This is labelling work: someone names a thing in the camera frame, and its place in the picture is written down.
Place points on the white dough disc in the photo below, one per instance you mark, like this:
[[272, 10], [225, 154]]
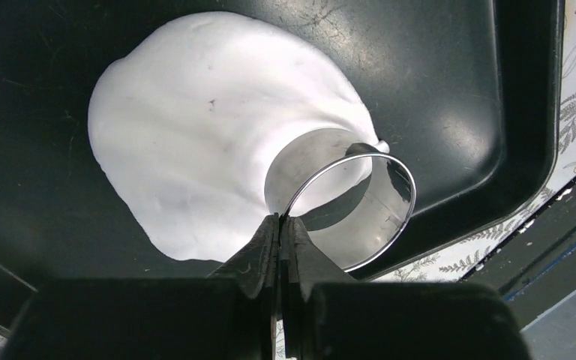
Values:
[[186, 126]]

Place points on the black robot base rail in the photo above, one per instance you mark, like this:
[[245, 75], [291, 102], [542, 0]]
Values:
[[536, 267]]

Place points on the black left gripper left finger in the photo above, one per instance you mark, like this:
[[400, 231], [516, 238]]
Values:
[[229, 314]]

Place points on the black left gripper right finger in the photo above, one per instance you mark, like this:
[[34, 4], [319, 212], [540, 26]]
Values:
[[327, 314]]

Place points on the black baking tray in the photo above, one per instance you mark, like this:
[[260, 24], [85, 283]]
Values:
[[464, 92]]

